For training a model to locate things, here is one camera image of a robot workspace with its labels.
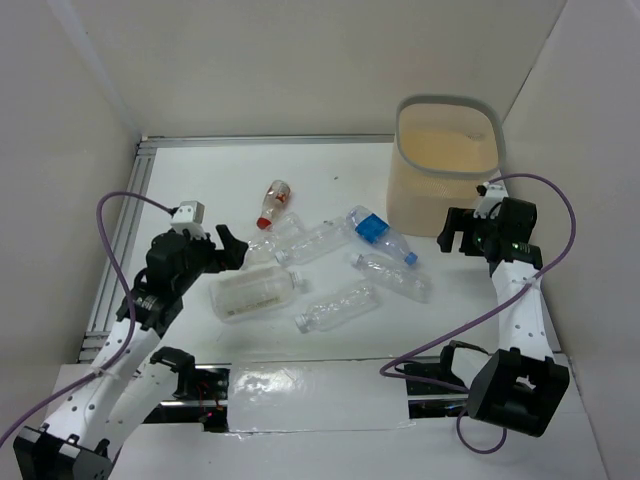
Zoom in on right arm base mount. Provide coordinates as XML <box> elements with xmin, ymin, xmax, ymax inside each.
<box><xmin>394</xmin><ymin>360</ymin><xmax>467</xmax><ymax>420</ymax></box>

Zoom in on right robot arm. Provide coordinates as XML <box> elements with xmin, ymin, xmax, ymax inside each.
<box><xmin>436</xmin><ymin>197</ymin><xmax>570</xmax><ymax>437</ymax></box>

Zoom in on blue label clear bottle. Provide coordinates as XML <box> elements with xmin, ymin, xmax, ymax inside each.
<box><xmin>346</xmin><ymin>205</ymin><xmax>418</xmax><ymax>267</ymax></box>

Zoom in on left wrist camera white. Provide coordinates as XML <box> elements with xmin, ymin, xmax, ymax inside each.
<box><xmin>170</xmin><ymin>200</ymin><xmax>206</xmax><ymax>239</ymax></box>

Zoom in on long clear bottle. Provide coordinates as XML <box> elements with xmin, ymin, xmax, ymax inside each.
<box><xmin>275</xmin><ymin>217</ymin><xmax>351</xmax><ymax>266</ymax></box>

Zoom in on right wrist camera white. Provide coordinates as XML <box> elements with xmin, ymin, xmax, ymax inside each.
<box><xmin>473</xmin><ymin>182</ymin><xmax>508</xmax><ymax>220</ymax></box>

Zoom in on purple cable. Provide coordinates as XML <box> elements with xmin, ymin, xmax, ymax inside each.
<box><xmin>379</xmin><ymin>173</ymin><xmax>577</xmax><ymax>455</ymax></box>
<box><xmin>0</xmin><ymin>191</ymin><xmax>177</xmax><ymax>444</ymax></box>

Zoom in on aluminium frame rail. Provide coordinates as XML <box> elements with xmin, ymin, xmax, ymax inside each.
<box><xmin>77</xmin><ymin>134</ymin><xmax>393</xmax><ymax>364</ymax></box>

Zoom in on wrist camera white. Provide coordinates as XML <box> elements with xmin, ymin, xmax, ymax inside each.
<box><xmin>170</xmin><ymin>200</ymin><xmax>206</xmax><ymax>239</ymax></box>
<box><xmin>473</xmin><ymin>182</ymin><xmax>508</xmax><ymax>220</ymax></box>

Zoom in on crushed clear bottle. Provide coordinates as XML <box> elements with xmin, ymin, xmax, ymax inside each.
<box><xmin>242</xmin><ymin>212</ymin><xmax>306</xmax><ymax>270</ymax></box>

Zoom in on clear bottle white cap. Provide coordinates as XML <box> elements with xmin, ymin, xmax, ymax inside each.
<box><xmin>348</xmin><ymin>253</ymin><xmax>431</xmax><ymax>303</ymax></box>
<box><xmin>294</xmin><ymin>280</ymin><xmax>381</xmax><ymax>334</ymax></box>

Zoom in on clear bottle white cap front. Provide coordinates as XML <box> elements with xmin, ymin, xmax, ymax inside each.
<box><xmin>294</xmin><ymin>280</ymin><xmax>381</xmax><ymax>334</ymax></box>

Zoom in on beige plastic bin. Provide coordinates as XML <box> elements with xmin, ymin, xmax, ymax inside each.
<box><xmin>386</xmin><ymin>94</ymin><xmax>506</xmax><ymax>237</ymax></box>

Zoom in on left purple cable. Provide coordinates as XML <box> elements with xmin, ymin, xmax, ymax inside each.
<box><xmin>0</xmin><ymin>191</ymin><xmax>177</xmax><ymax>444</ymax></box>

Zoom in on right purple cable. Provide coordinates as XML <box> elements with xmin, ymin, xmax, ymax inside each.
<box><xmin>379</xmin><ymin>173</ymin><xmax>577</xmax><ymax>455</ymax></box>

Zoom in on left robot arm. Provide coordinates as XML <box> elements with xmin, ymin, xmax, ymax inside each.
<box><xmin>13</xmin><ymin>225</ymin><xmax>248</xmax><ymax>479</ymax></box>

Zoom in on large square clear bottle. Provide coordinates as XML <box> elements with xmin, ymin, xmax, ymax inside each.
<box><xmin>209</xmin><ymin>266</ymin><xmax>309</xmax><ymax>324</ymax></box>

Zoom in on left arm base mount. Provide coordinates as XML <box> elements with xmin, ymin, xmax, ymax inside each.
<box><xmin>144</xmin><ymin>365</ymin><xmax>230</xmax><ymax>433</ymax></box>

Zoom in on red cap small bottle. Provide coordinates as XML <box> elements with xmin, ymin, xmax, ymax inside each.
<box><xmin>256</xmin><ymin>180</ymin><xmax>291</xmax><ymax>230</ymax></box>

